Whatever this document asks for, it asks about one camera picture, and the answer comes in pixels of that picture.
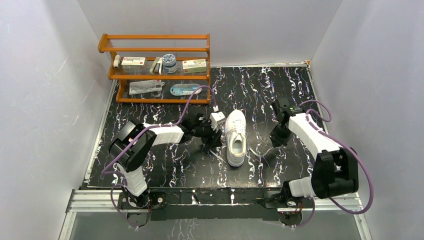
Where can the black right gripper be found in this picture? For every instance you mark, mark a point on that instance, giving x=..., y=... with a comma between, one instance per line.
x=277, y=140

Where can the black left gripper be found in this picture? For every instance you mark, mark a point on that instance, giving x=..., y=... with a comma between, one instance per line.
x=212, y=135

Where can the white sneaker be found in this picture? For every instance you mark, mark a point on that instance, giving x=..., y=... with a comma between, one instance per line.
x=236, y=121

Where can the white shoelace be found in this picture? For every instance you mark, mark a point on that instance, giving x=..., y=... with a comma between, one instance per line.
x=251, y=152

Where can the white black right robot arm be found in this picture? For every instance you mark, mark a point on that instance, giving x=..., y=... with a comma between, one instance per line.
x=335, y=171

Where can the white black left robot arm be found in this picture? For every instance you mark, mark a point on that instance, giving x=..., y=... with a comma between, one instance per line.
x=135, y=141

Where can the blue packaged toothbrush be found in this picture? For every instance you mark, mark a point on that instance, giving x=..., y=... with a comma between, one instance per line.
x=185, y=89

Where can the white green box right shelf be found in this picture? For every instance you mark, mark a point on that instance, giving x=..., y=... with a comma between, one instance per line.
x=194, y=66

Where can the white packaged item lower shelf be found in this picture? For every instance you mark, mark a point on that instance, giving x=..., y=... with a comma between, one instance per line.
x=145, y=86

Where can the blue white round jar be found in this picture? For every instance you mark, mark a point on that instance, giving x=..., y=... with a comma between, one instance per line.
x=169, y=63

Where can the orange wooden shelf rack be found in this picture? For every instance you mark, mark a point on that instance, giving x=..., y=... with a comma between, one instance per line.
x=150, y=46

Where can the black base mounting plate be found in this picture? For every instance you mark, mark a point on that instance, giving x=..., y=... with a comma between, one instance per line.
x=294, y=216

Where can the white box left shelf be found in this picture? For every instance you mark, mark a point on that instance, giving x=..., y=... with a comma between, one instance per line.
x=133, y=63

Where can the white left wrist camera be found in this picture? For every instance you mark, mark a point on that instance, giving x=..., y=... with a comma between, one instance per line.
x=216, y=117

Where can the white handle tool left shelf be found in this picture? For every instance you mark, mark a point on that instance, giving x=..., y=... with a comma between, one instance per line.
x=116, y=61

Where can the aluminium rail frame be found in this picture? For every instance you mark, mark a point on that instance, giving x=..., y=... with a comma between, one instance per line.
x=164, y=198

